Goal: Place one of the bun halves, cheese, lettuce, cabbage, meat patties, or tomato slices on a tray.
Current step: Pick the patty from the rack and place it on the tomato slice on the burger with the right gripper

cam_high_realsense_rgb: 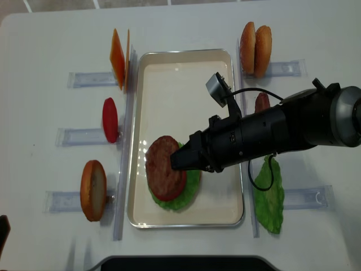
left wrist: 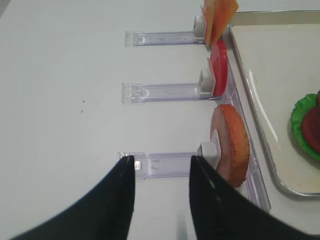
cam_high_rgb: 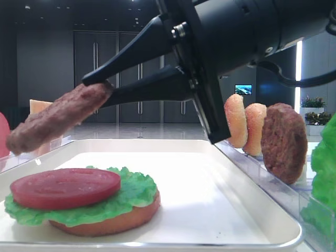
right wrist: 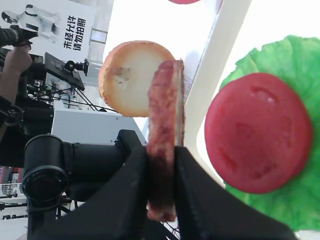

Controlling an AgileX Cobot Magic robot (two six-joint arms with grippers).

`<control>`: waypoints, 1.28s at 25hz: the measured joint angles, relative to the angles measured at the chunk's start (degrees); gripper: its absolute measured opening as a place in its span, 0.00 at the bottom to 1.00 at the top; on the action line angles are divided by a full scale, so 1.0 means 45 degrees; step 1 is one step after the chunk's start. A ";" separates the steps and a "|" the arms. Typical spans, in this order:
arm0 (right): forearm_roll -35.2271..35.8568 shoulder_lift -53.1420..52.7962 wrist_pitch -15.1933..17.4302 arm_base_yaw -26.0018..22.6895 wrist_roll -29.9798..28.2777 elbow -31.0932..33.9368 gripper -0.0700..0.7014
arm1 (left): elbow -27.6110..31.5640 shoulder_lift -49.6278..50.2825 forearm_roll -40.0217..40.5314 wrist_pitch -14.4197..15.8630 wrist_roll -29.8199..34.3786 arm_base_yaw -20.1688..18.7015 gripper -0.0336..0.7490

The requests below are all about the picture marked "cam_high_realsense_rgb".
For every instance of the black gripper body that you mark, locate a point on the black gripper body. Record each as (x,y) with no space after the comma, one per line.
(224,145)

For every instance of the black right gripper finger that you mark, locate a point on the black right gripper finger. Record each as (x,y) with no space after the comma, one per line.
(187,147)

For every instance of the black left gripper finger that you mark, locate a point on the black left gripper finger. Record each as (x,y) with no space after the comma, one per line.
(185,161)

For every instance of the brown meat patty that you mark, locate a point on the brown meat patty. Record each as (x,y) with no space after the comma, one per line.
(262,103)
(161,178)

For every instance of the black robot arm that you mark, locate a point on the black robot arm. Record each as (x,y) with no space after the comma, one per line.
(324,115)

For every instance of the green lettuce on burger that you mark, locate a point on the green lettuce on burger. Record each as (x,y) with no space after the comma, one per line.
(170,189)

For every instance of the red tomato slice on burger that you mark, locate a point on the red tomato slice on burger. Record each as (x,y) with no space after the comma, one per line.
(176,193)

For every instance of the green lettuce leaf standing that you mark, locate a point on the green lettuce leaf standing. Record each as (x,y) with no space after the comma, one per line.
(269,204)

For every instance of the red tomato slice standing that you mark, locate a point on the red tomato slice standing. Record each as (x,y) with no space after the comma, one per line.
(110,120)

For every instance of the orange cheese slice right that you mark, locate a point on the orange cheese slice right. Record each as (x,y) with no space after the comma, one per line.
(127,62)

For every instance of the orange cheese slice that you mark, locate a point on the orange cheese slice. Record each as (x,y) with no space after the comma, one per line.
(127,62)
(117,59)

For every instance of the orange cheese slice left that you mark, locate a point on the orange cheese slice left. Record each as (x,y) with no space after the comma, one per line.
(117,59)

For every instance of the white metal tray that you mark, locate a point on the white metal tray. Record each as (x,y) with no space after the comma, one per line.
(172,100)

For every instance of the bun half left standing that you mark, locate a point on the bun half left standing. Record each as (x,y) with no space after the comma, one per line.
(93,190)

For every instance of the bun half outer right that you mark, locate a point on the bun half outer right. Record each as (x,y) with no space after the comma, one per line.
(247,48)

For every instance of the bun half inner right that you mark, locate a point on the bun half inner right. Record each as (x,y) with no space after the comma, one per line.
(263,50)

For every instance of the black base bottom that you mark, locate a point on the black base bottom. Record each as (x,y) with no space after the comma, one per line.
(185,263)

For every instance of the dark object left edge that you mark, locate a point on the dark object left edge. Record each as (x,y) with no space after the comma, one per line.
(4,231)

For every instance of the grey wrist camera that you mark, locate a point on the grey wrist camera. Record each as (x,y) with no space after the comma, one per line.
(218,89)

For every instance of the long clear rail left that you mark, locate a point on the long clear rail left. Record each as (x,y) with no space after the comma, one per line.
(127,142)

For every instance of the long clear rail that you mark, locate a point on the long clear rail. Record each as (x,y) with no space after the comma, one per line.
(127,142)
(248,164)

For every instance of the long clear rail right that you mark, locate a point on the long clear rail right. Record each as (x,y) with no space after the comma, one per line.
(248,164)

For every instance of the clear holder rail bottom right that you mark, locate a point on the clear holder rail bottom right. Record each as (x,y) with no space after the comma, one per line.
(321,197)

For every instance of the clear holder rail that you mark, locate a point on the clear holder rail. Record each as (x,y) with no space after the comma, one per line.
(80,137)
(294,68)
(62,201)
(321,197)
(93,79)

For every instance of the clear holder rail top right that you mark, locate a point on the clear holder rail top right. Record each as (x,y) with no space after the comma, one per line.
(294,68)

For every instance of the clear holder rail middle left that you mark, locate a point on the clear holder rail middle left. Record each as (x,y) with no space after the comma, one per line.
(80,137)

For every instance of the clear holder rail top left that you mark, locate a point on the clear holder rail top left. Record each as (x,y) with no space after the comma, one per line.
(93,79)

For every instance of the clear holder rail bottom left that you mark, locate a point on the clear holder rail bottom left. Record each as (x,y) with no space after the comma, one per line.
(62,201)

